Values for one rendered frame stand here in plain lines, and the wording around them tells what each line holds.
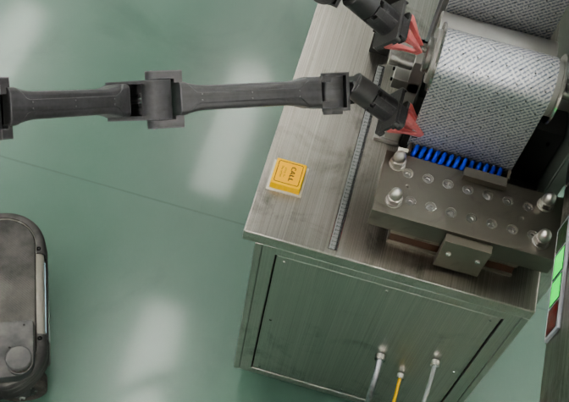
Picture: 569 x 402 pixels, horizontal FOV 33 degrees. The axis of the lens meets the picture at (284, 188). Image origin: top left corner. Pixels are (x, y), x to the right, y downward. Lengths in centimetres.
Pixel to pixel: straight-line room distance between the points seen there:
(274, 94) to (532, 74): 51
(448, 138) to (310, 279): 46
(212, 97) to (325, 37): 67
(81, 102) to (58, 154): 157
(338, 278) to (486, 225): 37
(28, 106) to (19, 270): 124
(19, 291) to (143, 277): 44
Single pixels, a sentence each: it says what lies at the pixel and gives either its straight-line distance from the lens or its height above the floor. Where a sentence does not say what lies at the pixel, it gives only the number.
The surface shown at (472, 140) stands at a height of 109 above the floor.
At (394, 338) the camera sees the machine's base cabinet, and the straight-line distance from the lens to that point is 244.
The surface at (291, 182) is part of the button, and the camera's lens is 218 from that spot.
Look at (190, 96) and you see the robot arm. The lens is 185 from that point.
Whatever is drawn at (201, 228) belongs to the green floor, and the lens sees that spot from 316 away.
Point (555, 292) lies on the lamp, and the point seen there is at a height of 119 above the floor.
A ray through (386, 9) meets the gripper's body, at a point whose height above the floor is 137.
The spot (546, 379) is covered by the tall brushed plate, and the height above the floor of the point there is 117.
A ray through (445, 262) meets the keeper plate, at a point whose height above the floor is 93.
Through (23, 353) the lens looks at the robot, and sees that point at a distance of 266.
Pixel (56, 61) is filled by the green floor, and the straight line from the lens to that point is 356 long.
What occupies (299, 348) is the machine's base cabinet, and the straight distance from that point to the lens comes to 262.
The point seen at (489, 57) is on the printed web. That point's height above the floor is 131.
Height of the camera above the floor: 276
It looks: 58 degrees down
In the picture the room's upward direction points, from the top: 12 degrees clockwise
